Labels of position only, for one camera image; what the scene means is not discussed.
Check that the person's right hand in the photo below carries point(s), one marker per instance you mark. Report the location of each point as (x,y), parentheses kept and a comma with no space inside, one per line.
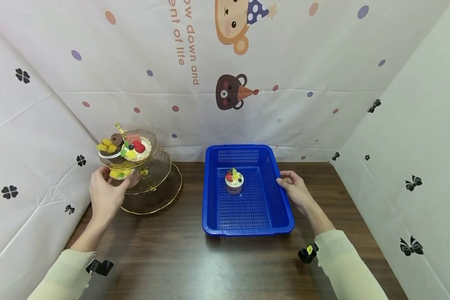
(298,191)

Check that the person's left hand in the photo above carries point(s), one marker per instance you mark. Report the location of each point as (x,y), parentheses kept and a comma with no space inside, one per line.
(105,198)

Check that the person's left fingers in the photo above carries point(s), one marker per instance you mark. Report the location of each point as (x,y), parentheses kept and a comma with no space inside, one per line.
(102,174)

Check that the person's right thumb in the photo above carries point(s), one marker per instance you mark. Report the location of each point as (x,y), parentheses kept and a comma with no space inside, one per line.
(284,183)

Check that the person's left thumb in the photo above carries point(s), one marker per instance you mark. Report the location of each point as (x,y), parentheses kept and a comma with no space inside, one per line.
(133,181)

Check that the person's right index finger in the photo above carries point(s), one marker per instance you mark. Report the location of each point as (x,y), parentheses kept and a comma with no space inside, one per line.
(288,174)

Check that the yellow fruit cake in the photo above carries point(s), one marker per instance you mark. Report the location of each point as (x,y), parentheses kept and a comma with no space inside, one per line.
(119,173)

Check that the blue plastic basket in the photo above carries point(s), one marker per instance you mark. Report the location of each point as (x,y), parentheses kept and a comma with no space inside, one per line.
(255,208)

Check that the person's left forearm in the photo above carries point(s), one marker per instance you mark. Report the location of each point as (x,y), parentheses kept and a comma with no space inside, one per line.
(78,258)

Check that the person's right forearm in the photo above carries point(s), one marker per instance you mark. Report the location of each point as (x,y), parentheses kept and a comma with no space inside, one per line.
(341,258)

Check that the three-tier glass dessert stand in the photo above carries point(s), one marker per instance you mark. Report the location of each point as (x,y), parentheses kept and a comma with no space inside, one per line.
(157,189)

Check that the chocolate tart with yellow fruit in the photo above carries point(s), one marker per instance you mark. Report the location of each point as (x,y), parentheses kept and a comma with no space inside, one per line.
(110,146)

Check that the white cream tart with strawberry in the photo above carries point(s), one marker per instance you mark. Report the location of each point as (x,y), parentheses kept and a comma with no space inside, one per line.
(138,149)

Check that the small cream cake with fruit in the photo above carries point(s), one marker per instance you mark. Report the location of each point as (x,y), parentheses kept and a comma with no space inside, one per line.
(234,183)

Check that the black wrist band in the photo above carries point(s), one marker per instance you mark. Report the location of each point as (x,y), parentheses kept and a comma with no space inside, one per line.
(100,267)
(308,252)

